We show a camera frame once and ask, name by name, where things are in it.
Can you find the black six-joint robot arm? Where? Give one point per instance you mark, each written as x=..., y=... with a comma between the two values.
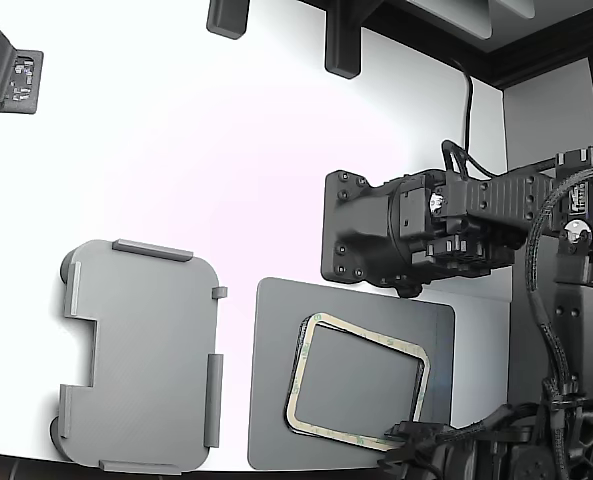
x=506, y=200

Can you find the black foam frame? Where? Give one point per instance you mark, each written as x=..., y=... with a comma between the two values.
x=302, y=380
x=419, y=385

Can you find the dark gray flat plate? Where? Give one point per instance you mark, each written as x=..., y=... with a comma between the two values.
x=273, y=350

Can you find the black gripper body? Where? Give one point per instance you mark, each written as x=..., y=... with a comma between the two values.
x=361, y=230

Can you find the long black bracket foot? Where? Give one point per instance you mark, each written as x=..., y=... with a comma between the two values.
x=343, y=45

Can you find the black overhead frame structure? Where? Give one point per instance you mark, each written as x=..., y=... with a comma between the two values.
x=536, y=57

